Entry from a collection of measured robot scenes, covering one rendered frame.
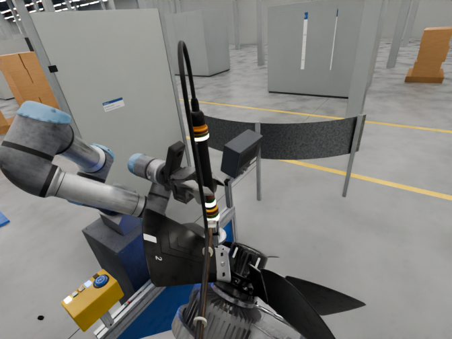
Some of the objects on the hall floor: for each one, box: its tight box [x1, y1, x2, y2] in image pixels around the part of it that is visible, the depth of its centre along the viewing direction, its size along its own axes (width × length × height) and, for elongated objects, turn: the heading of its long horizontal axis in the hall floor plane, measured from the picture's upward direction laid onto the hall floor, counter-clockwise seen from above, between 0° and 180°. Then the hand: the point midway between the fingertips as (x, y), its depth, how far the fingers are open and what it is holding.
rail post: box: [230, 216, 237, 243], centre depth 177 cm, size 4×4×78 cm
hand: (214, 185), depth 64 cm, fingers closed on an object, 4 cm apart
